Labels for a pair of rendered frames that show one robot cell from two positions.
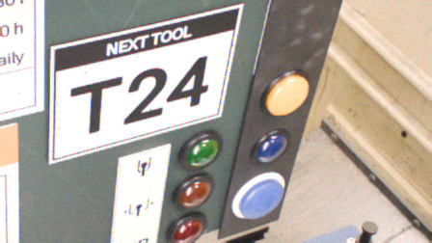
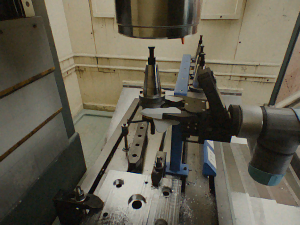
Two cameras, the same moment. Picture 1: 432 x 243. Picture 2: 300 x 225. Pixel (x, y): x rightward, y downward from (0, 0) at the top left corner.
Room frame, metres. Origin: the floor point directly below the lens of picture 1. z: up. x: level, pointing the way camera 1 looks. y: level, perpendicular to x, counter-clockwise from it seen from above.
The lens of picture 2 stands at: (0.11, 0.61, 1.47)
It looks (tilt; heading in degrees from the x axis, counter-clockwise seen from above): 29 degrees down; 314
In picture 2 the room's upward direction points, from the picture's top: straight up
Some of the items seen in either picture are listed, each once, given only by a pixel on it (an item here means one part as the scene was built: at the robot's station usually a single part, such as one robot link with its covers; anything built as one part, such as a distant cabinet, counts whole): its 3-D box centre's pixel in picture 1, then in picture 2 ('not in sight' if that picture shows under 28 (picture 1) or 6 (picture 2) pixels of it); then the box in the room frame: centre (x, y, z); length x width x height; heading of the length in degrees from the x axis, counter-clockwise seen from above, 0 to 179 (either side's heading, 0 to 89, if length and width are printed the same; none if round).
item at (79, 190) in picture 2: not in sight; (80, 206); (0.50, 0.49, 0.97); 0.13 x 0.03 x 0.15; 34
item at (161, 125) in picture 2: not in sight; (160, 121); (0.36, 0.32, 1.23); 0.09 x 0.03 x 0.06; 47
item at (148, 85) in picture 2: not in sight; (152, 78); (0.40, 0.31, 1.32); 0.04 x 0.04 x 0.07
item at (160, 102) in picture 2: not in sight; (152, 97); (0.40, 0.31, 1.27); 0.06 x 0.06 x 0.03
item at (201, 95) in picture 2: not in sight; (198, 96); (0.39, 0.12, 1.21); 0.07 x 0.05 x 0.01; 34
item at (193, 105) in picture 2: not in sight; (206, 120); (0.29, 0.23, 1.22); 0.12 x 0.08 x 0.09; 34
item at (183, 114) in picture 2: not in sight; (181, 114); (0.33, 0.29, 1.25); 0.09 x 0.05 x 0.02; 47
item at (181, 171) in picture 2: not in sight; (177, 138); (0.44, 0.15, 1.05); 0.10 x 0.05 x 0.30; 34
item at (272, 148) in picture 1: (271, 148); not in sight; (0.38, -0.06, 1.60); 0.02 x 0.01 x 0.02; 124
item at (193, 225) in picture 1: (187, 230); not in sight; (0.36, -0.02, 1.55); 0.02 x 0.01 x 0.02; 124
